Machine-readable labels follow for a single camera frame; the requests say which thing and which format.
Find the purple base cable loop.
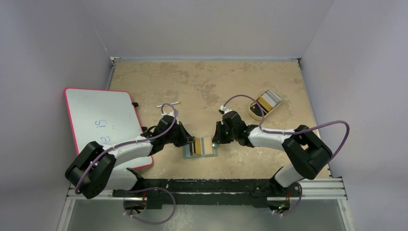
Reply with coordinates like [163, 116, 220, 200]
[123, 187, 177, 226]

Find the white marker pen green cap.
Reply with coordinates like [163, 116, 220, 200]
[156, 102, 181, 108]

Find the pink framed whiteboard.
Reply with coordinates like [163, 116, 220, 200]
[64, 88, 142, 153]

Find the aluminium extrusion frame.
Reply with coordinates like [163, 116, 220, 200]
[57, 177, 348, 231]

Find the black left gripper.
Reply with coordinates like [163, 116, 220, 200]
[164, 121, 194, 148]

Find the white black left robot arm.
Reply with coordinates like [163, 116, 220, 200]
[64, 115, 195, 199]

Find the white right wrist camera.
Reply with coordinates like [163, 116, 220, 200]
[219, 105, 232, 115]

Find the green leather card holder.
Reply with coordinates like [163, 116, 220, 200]
[183, 136, 218, 159]

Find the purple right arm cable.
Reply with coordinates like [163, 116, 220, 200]
[221, 94, 350, 163]

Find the beige oval card tray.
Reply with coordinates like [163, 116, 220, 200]
[248, 91, 281, 121]

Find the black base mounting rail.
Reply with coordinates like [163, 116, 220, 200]
[113, 175, 302, 211]

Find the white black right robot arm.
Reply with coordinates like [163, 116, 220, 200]
[212, 109, 333, 196]

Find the stack of grey cards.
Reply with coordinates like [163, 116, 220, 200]
[256, 89, 282, 113]

